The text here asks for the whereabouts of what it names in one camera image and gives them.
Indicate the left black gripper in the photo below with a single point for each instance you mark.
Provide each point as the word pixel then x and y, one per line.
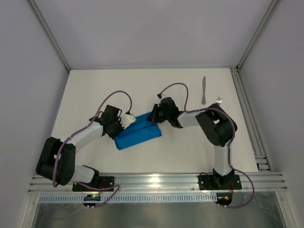
pixel 118 129

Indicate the silver fork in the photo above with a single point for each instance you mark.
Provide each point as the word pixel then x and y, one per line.
pixel 219 100

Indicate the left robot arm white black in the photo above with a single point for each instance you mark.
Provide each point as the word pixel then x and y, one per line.
pixel 57 161

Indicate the aluminium frame post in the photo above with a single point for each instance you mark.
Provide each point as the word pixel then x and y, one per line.
pixel 46 29
pixel 268 14

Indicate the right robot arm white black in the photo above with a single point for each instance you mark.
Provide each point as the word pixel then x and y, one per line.
pixel 217 126

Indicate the silver table knife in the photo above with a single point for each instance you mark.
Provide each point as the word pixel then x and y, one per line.
pixel 203 100

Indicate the slotted grey cable duct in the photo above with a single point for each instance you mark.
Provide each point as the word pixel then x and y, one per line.
pixel 133 198

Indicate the right black connector box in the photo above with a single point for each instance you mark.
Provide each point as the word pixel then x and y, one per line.
pixel 224 201

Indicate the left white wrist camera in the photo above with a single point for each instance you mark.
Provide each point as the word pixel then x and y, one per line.
pixel 127 120

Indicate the blue cloth napkin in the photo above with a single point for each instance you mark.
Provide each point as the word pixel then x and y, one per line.
pixel 140 131

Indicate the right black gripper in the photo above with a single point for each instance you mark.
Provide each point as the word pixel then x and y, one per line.
pixel 155 114

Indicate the left aluminium frame post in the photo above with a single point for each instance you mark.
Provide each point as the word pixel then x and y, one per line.
pixel 46 29

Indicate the left black connector box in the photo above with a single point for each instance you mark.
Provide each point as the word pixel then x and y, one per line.
pixel 91 200

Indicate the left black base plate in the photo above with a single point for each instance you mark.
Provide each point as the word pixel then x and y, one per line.
pixel 97 183

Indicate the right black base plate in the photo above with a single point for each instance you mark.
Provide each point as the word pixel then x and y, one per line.
pixel 217 182

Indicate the right aluminium side rail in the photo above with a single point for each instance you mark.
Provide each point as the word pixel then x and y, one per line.
pixel 257 144

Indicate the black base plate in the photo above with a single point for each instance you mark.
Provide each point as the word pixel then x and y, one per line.
pixel 217 182
pixel 97 183

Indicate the black connector box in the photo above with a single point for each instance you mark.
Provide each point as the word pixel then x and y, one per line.
pixel 91 200
pixel 224 201

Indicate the aluminium front rail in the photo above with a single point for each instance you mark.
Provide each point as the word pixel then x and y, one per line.
pixel 166 183

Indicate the right aluminium frame post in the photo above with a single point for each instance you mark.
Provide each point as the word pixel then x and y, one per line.
pixel 268 14

